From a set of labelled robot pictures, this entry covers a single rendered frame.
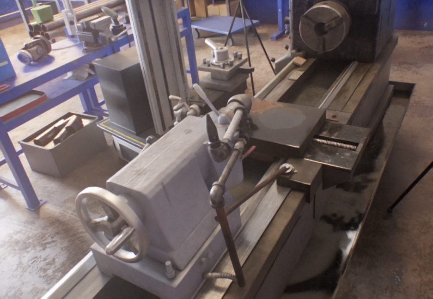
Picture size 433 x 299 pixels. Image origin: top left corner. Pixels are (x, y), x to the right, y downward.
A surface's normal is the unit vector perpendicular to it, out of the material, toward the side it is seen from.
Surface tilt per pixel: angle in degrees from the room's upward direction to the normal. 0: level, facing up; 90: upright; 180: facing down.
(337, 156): 0
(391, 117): 0
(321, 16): 90
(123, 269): 90
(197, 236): 62
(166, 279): 0
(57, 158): 90
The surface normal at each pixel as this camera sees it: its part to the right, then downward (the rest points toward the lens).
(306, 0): -0.51, 0.49
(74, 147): 0.88, 0.16
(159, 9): 0.74, 0.27
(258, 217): -0.11, -0.85
